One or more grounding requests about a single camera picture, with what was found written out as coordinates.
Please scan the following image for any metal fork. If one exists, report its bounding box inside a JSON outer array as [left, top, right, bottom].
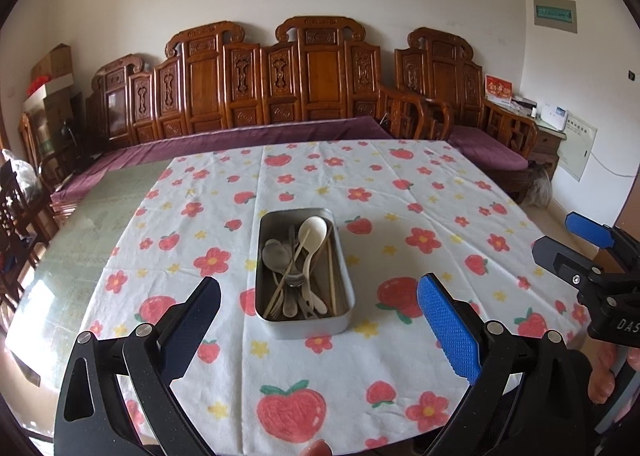
[[288, 220, 314, 319]]

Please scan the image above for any red card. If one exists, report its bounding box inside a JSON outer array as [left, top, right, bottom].
[[485, 74, 513, 102]]

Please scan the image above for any purple armchair cushion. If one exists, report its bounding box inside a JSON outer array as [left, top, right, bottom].
[[448, 126, 528, 171]]

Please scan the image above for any strawberry flower tablecloth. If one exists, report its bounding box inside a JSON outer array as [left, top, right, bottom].
[[82, 140, 589, 455]]

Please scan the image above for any carved wooden armchair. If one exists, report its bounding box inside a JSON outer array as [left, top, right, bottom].
[[394, 26, 537, 158]]

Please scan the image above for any person's right hand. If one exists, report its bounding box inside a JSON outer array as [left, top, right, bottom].
[[588, 341, 640, 416]]

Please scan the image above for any green wall sign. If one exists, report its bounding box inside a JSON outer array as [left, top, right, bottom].
[[533, 0, 577, 34]]

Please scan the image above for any white wall panel box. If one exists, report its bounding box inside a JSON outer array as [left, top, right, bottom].
[[558, 112, 598, 182]]

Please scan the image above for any carved wooden sofa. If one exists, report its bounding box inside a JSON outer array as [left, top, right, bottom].
[[85, 16, 433, 150]]

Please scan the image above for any white telephone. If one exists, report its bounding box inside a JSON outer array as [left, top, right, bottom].
[[539, 103, 570, 131]]

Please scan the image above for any metal spoon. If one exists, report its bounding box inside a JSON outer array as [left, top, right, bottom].
[[262, 239, 298, 319]]

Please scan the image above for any wooden side table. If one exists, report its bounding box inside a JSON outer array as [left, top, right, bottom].
[[528, 127, 566, 179]]

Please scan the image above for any white plastic spoon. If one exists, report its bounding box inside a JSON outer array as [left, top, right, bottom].
[[298, 216, 328, 311]]

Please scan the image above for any grey metal tray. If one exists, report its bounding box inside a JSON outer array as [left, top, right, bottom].
[[255, 208, 356, 340]]

